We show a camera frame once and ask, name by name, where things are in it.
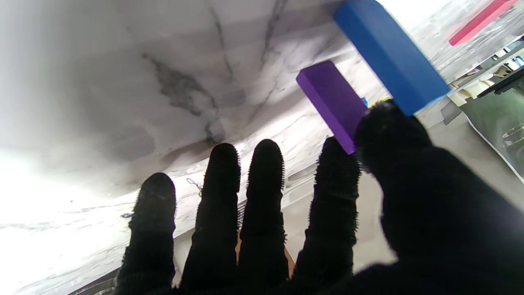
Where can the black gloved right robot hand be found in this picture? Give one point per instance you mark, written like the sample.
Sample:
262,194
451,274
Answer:
430,229

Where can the purple domino block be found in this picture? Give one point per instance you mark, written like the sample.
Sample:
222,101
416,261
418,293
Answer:
331,98

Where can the pink domino block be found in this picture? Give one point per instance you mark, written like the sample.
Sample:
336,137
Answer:
479,22

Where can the steel kitchen sink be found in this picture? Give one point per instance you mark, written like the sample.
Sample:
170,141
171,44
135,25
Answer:
495,119

